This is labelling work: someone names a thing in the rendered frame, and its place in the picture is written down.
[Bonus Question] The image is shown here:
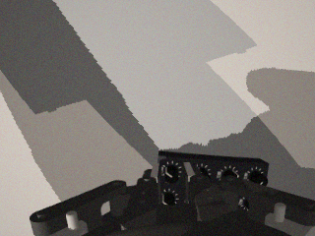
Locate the black knob box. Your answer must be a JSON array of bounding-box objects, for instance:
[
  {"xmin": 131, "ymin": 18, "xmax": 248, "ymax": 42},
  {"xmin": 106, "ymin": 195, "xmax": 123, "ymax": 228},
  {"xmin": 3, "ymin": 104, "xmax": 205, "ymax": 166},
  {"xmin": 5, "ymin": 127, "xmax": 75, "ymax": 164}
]
[{"xmin": 157, "ymin": 150, "xmax": 270, "ymax": 206}]

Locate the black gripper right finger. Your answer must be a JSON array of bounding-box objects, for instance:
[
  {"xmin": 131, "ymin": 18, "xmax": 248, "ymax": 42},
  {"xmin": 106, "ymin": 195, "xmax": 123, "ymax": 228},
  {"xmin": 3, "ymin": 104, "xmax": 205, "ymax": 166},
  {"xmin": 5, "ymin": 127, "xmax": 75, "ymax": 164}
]
[{"xmin": 181, "ymin": 162, "xmax": 315, "ymax": 236}]

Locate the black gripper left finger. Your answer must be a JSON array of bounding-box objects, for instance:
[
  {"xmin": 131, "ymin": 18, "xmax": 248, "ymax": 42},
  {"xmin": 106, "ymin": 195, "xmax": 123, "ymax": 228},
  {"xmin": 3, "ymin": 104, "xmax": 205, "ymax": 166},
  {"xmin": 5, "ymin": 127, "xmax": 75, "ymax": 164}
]
[{"xmin": 30, "ymin": 163, "xmax": 162, "ymax": 236}]

